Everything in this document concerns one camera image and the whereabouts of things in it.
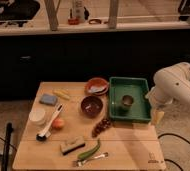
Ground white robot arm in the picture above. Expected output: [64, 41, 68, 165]
[145, 62, 190, 125]

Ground orange bowl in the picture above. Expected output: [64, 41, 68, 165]
[85, 77, 109, 96]

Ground dark brown bowl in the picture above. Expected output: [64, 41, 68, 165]
[81, 96, 103, 118]

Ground green plastic tray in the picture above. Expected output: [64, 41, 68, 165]
[108, 77, 151, 123]

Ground dark red grapes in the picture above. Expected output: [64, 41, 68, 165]
[92, 118, 111, 138]

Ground blue sponge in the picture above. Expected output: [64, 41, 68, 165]
[39, 94, 58, 106]

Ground orange peach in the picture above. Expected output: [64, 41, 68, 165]
[52, 118, 65, 129]

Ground white round container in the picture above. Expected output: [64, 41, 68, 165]
[29, 108, 46, 125]

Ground green pepper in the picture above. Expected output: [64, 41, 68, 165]
[77, 139, 101, 161]

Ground white bottle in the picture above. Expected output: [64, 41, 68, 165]
[72, 0, 85, 23]

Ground black pole stand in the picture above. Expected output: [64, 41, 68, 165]
[1, 123, 13, 171]

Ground black office chair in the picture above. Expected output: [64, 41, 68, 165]
[0, 0, 40, 27]

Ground black floor cable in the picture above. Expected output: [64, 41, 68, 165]
[157, 132, 190, 171]

